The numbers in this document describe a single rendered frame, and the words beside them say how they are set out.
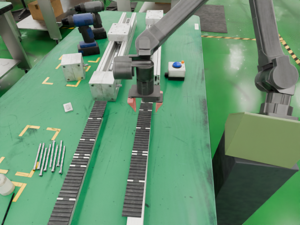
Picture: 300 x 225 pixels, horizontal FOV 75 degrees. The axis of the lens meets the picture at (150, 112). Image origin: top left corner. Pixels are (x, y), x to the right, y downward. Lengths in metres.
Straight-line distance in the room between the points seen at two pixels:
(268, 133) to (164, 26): 0.44
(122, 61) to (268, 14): 0.47
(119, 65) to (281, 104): 0.50
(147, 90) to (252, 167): 0.43
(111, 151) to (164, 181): 0.21
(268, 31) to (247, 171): 0.46
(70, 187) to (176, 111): 0.48
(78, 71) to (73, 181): 0.56
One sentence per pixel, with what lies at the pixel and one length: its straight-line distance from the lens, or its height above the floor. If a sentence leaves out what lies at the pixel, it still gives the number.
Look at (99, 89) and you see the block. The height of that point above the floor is 0.84.
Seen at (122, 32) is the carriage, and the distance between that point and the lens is 1.18.
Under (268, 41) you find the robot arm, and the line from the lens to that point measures 0.74.
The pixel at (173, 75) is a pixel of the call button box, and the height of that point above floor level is 0.81.
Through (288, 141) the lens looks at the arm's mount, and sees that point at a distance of 0.68.
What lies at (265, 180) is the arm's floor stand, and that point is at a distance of 0.85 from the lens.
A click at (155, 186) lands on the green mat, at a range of 0.63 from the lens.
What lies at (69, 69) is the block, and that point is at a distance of 1.02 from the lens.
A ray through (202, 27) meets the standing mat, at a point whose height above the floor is 0.01.
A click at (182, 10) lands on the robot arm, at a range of 0.68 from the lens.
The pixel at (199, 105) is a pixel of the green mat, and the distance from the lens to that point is 0.87.
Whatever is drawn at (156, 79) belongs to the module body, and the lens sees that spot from 0.91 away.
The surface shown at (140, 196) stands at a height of 0.81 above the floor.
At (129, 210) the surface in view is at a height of 0.81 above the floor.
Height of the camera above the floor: 1.35
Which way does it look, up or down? 44 degrees down
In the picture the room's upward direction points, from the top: straight up
